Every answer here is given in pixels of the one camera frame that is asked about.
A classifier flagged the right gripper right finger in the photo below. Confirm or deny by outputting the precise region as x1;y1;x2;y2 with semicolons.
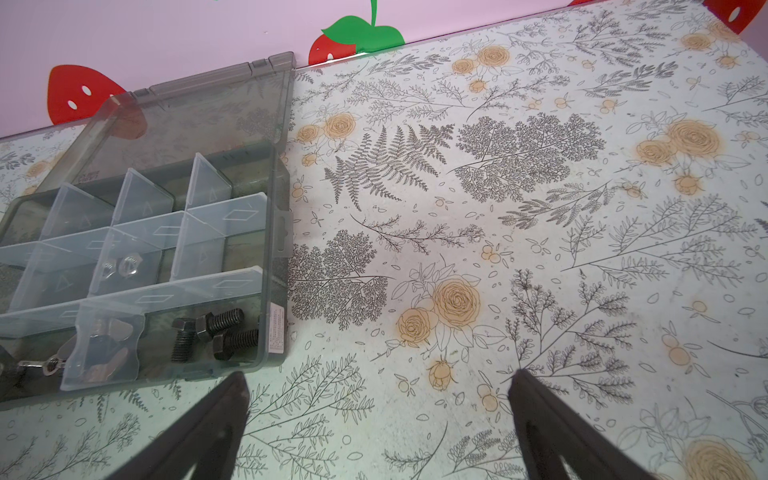
508;369;652;480

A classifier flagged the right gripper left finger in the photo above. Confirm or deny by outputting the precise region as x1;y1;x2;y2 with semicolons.
110;371;250;479

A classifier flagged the black screw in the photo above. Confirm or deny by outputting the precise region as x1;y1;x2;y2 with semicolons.
212;329;259;361
195;308;245;342
171;318;197;363

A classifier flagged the silver wing nut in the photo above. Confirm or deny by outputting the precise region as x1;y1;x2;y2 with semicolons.
17;336;77;376

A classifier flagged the grey compartment organizer box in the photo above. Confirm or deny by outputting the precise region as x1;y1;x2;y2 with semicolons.
1;52;295;409

